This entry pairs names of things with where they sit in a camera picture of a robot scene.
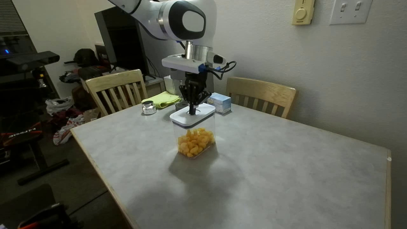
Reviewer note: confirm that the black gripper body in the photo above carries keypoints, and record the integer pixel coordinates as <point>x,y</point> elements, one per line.
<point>196,79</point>

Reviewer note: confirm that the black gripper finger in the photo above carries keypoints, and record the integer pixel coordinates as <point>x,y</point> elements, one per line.
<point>201,96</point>
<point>186,94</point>

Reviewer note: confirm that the white rectangular plastic tray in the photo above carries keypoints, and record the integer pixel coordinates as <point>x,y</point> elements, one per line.
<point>182,119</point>

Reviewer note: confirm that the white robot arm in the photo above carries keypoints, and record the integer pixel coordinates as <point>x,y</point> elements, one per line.
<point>148,17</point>

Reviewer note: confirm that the grey trash bin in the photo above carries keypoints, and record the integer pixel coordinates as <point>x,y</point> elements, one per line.
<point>210,84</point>

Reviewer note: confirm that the white bottle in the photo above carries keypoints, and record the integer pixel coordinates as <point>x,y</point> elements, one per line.
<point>169,84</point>

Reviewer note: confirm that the blue white tissue box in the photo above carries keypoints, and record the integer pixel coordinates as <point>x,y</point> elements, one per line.
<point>219,102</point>

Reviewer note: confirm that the green cloth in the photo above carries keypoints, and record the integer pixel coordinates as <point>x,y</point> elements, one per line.
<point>163,99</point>

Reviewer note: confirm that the clear plastic container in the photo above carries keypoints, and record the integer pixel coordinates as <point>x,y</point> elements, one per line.
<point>210,126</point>

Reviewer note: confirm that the small metal cup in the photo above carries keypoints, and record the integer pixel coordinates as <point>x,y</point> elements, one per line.
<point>148,108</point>

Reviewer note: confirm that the orange snack pieces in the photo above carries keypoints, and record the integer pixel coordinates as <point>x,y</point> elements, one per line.
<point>195,143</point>

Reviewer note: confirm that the wooden chair with slats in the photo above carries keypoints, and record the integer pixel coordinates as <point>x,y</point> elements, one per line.
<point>115,80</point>
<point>262,89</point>

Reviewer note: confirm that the black flat monitor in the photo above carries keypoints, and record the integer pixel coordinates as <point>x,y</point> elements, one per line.
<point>122,42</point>

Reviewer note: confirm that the black bag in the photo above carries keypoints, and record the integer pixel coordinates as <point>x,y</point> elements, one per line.
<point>85,57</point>

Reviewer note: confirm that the pile of clothes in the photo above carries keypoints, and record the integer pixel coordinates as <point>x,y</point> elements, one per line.
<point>68,122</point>

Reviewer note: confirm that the beige thermostat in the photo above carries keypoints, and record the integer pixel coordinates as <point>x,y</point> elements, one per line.
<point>303,13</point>

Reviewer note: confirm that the black stand with foot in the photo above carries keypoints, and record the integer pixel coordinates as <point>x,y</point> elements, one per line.
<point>40,157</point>

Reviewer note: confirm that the black device with blue light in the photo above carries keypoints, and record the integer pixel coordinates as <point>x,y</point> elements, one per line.
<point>13,45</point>

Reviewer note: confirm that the red black tool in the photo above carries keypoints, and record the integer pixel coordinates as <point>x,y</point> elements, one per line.
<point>46,216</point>

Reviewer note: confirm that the black depth camera bar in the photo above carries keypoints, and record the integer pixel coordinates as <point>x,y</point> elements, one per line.
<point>33,60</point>

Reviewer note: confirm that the white light switch plate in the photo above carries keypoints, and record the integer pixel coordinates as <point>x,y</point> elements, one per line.
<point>351,10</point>

